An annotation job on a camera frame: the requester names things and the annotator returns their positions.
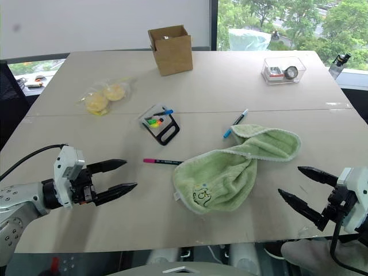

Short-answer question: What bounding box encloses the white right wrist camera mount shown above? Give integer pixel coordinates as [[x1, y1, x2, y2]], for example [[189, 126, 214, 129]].
[[336, 167, 368, 233]]

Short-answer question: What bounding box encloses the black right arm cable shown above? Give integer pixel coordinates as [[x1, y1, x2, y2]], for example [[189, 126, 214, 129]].
[[329, 218, 368, 274]]

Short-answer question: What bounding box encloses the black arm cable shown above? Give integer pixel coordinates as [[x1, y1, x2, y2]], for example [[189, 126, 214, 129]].
[[0, 143, 69, 182], [329, 218, 368, 274]]

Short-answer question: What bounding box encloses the grey rounded shape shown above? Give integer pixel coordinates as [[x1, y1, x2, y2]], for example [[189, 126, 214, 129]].
[[281, 238, 368, 273]]

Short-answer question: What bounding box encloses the black-handled marker holder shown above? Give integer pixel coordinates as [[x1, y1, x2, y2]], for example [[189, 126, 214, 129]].
[[138, 103, 181, 147]]

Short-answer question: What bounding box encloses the pink capped dark pen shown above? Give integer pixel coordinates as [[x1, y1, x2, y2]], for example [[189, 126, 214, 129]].
[[143, 157, 185, 166]]

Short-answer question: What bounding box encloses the black office chair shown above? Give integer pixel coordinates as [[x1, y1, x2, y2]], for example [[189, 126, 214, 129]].
[[0, 60, 30, 144]]

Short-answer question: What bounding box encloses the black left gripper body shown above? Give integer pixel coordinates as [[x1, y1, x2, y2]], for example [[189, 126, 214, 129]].
[[70, 168, 98, 206]]

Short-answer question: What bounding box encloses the green terry towel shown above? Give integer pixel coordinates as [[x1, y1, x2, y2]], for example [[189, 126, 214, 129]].
[[172, 123, 302, 215]]

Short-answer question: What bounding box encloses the white cylinder under table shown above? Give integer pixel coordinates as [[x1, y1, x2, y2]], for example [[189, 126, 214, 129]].
[[229, 243, 261, 275], [147, 247, 179, 266]]

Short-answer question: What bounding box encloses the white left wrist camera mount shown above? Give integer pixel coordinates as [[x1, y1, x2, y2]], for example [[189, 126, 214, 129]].
[[53, 145, 87, 209]]

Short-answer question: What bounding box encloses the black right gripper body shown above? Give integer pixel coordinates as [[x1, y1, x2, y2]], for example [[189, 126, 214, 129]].
[[321, 185, 358, 224]]

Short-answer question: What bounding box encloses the orange and white small item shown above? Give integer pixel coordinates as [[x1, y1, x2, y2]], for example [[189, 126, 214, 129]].
[[26, 74, 44, 89]]

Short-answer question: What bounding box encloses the clear plastic snack bag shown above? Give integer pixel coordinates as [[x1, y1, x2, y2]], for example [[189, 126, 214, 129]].
[[75, 75, 137, 117]]

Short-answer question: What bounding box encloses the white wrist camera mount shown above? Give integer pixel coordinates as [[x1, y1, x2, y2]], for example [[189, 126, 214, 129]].
[[336, 167, 368, 233], [53, 145, 87, 209]]

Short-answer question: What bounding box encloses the blue capped pen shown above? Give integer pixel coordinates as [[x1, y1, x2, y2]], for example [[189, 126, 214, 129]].
[[223, 108, 249, 139]]

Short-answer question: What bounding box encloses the round yellow biscuit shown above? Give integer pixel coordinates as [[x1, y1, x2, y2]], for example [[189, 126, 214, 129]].
[[102, 83, 126, 102], [86, 93, 110, 114]]

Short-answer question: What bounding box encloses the dark window frame post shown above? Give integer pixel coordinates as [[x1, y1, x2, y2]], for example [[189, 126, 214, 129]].
[[208, 0, 220, 52]]

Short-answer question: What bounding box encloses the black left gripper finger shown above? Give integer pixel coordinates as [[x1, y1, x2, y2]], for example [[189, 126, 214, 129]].
[[96, 182, 139, 206], [86, 159, 128, 175]]

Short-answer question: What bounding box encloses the clear plastic box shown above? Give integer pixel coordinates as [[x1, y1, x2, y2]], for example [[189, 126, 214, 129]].
[[260, 56, 306, 86]]

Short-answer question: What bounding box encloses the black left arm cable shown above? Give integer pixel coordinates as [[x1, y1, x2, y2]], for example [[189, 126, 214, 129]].
[[0, 143, 69, 182]]

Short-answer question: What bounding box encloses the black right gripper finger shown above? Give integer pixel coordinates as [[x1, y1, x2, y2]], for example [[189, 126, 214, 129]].
[[277, 188, 329, 232], [297, 165, 339, 188]]

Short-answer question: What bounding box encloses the brown cardboard box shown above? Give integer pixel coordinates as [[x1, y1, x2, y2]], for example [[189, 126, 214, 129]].
[[147, 25, 194, 77]]

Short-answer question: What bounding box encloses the red and white small pack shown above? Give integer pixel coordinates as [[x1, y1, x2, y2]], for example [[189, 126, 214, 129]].
[[267, 66, 284, 79]]

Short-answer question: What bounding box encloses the grey robot torso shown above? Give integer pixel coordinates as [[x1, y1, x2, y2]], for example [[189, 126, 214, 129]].
[[114, 260, 240, 276]]

